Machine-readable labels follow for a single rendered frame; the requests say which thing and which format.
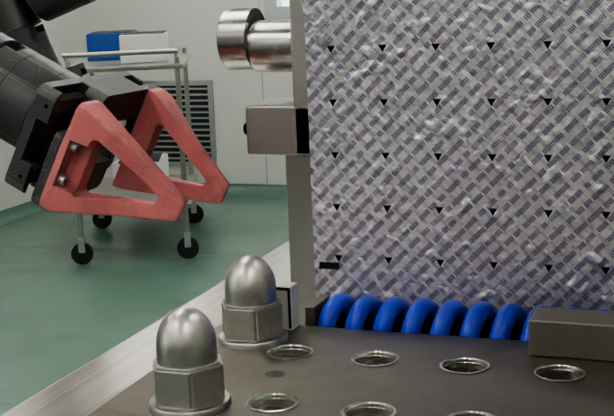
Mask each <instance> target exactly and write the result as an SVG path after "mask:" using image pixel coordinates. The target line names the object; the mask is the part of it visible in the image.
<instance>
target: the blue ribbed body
mask: <svg viewBox="0 0 614 416"><path fill-rule="evenodd" d="M537 307H549V308H551V307H550V306H548V305H544V304H539V305H538V306H537ZM535 309H536V307H535V308H534V309H532V310H531V311H530V313H529V314H527V312H526V311H525V310H524V309H523V307H522V306H521V305H519V304H514V303H509V304H506V305H505V306H504V307H502V308H501V309H500V310H499V312H497V310H496V308H495V307H494V306H493V305H492V304H490V303H489V302H483V301H480V302H477V303H476V304H474V305H473V306H472V307H471V308H470V309H468V308H467V306H466V305H465V304H463V303H462V302H461V301H459V300H448V301H447V302H445V303H444V304H443V305H442V306H441V307H439V306H438V305H437V304H436V303H435V302H434V301H433V300H432V299H429V298H419V299H418V300H417V301H416V302H415V303H413V304H412V305H411V304H410V303H409V302H408V301H407V300H406V299H405V298H403V297H401V296H393V297H390V298H388V299H387V300H386V301H385V302H384V303H383V302H382V301H381V300H380V299H379V298H378V297H376V296H375V295H372V294H366V295H363V296H361V297H360V298H359V299H358V300H357V301H356V300H355V299H354V298H353V297H352V296H351V295H349V294H348V293H337V294H335V295H333V296H332V297H331V298H330V299H329V300H328V301H327V302H326V304H325V305H324V307H323V310H322V311H321V313H320V316H319V320H318V323H317V326H323V327H336V328H350V329H363V330H376V331H389V332H402V333H416V334H429V335H443V336H468V337H481V338H495V339H508V340H522V341H529V319H530V318H531V316H532V314H533V313H534V311H535Z"/></svg>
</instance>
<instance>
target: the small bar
mask: <svg viewBox="0 0 614 416"><path fill-rule="evenodd" d="M529 355H531V356H542V357H567V358H579V359H592V360H605V361H614V312H611V311H596V310H580V309H565V308H549V307H536V309H535V311H534V313H533V314H532V316H531V318H530V319H529Z"/></svg>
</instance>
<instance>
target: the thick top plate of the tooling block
mask: <svg viewBox="0 0 614 416"><path fill-rule="evenodd" d="M214 329H215V333H216V336H217V353H218V354H220V356H221V359H222V362H223V370H224V386H225V390H226V391H227V392H228V393H229V394H230V396H231V405H230V407H229V408H228V409H226V410H225V411H223V412H221V413H219V414H217V415H214V416H614V361H605V360H592V359H579V358H567V357H542V356H531V355H529V341H522V340H508V339H495V338H481V337H468V336H443V335H429V334H416V333H402V332H389V331H376V330H363V329H350V328H336V327H323V326H309V325H298V326H297V327H295V328H294V329H293V330H286V331H287V332H288V340H287V341H286V342H285V343H283V344H281V345H279V346H276V347H271V348H265V349H259V350H236V349H230V348H226V347H222V346H221V345H220V344H219V343H218V336H219V334H220V333H221V332H222V331H223V324H222V323H221V324H219V325H217V326H216V327H214ZM153 395H155V392H154V370H152V371H150V372H149V373H147V374H146V375H144V376H143V377H142V378H140V379H138V380H137V381H135V382H134V383H133V384H132V385H130V386H129V387H128V388H126V389H124V390H123V391H121V392H120V393H118V394H117V395H115V396H114V397H112V398H111V399H110V400H108V401H106V402H105V403H103V404H102V405H100V407H98V408H97V409H96V410H94V411H92V412H91V413H89V414H88V415H86V416H154V415H152V414H151V413H150V411H149V405H148V403H149V400H150V399H151V397H152V396H153Z"/></svg>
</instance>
